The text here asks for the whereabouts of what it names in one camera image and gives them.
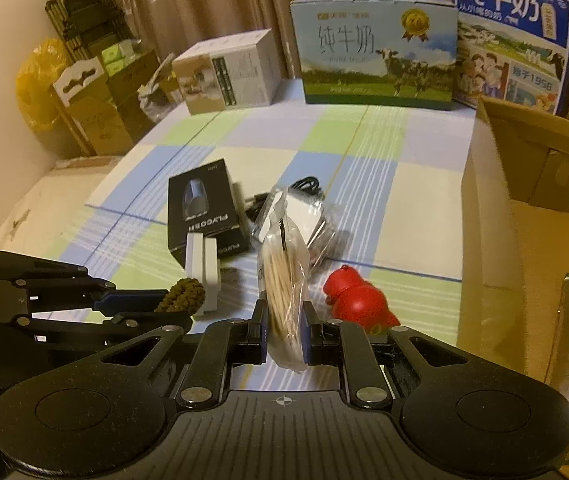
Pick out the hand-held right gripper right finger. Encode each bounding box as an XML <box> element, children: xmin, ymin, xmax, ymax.
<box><xmin>302</xmin><ymin>301</ymin><xmax>480</xmax><ymax>408</ymax></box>

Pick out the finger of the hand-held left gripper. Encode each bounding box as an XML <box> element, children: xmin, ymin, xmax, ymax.
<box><xmin>9</xmin><ymin>310</ymin><xmax>194</xmax><ymax>348</ymax></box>
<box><xmin>0</xmin><ymin>251</ymin><xmax>162</xmax><ymax>315</ymax></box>

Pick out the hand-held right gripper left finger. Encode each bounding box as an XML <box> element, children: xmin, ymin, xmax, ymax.
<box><xmin>84</xmin><ymin>299</ymin><xmax>271</xmax><ymax>408</ymax></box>

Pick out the clear bag of toothpicks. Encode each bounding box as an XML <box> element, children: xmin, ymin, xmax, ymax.
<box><xmin>256</xmin><ymin>187</ymin><xmax>313</xmax><ymax>374</ymax></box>

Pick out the black usb cable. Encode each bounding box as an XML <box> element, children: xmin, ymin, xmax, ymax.
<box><xmin>243</xmin><ymin>176</ymin><xmax>326</xmax><ymax>222</ymax></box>

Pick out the brown cardboard box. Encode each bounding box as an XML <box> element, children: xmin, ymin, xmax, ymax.
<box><xmin>458</xmin><ymin>95</ymin><xmax>569</xmax><ymax>392</ymax></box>

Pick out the red toy figure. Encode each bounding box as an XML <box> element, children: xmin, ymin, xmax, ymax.
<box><xmin>322</xmin><ymin>264</ymin><xmax>400</xmax><ymax>337</ymax></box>

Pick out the white grey eraser block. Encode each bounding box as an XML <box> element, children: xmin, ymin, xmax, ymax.
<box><xmin>184</xmin><ymin>232</ymin><xmax>222</xmax><ymax>319</ymax></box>

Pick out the clear bag with white charger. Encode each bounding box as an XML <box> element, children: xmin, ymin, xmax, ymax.
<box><xmin>252</xmin><ymin>187</ymin><xmax>338</xmax><ymax>262</ymax></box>

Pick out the black product box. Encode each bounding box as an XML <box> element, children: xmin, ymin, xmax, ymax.
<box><xmin>167</xmin><ymin>163</ymin><xmax>252</xmax><ymax>267</ymax></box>

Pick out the cream mattress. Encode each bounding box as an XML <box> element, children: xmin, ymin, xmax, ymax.
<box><xmin>0</xmin><ymin>154</ymin><xmax>132</xmax><ymax>273</ymax></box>

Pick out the checkered bedsheet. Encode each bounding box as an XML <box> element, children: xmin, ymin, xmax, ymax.
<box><xmin>83</xmin><ymin>77</ymin><xmax>481</xmax><ymax>361</ymax></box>

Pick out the grey plastic bag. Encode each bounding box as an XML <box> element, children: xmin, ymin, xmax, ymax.
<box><xmin>137</xmin><ymin>52</ymin><xmax>181</xmax><ymax>124</ymax></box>

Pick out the yellow plastic bag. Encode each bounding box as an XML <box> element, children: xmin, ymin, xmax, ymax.
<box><xmin>16</xmin><ymin>37</ymin><xmax>74</xmax><ymax>134</ymax></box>

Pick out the carton of green packets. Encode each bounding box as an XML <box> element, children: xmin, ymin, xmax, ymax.
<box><xmin>99</xmin><ymin>40</ymin><xmax>162</xmax><ymax>108</ymax></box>

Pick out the white and brown box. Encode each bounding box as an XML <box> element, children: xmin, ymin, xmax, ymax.
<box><xmin>171</xmin><ymin>28</ymin><xmax>284</xmax><ymax>116</ymax></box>

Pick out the milk carton with cow picture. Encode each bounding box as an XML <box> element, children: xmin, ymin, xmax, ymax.
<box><xmin>289</xmin><ymin>0</ymin><xmax>460</xmax><ymax>112</ymax></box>

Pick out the black folding cart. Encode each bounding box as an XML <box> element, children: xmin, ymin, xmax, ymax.
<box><xmin>44</xmin><ymin>0</ymin><xmax>139</xmax><ymax>63</ymax></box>

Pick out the beige curtain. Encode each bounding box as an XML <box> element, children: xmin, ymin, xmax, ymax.
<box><xmin>99</xmin><ymin>0</ymin><xmax>454</xmax><ymax>81</ymax></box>

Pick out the blue cartoon milk carton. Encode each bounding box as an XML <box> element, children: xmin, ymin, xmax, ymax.
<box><xmin>450</xmin><ymin>0</ymin><xmax>569</xmax><ymax>117</ymax></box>

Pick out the carton with white handle flap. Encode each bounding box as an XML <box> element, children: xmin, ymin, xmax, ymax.
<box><xmin>52</xmin><ymin>56</ymin><xmax>134</xmax><ymax>157</ymax></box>

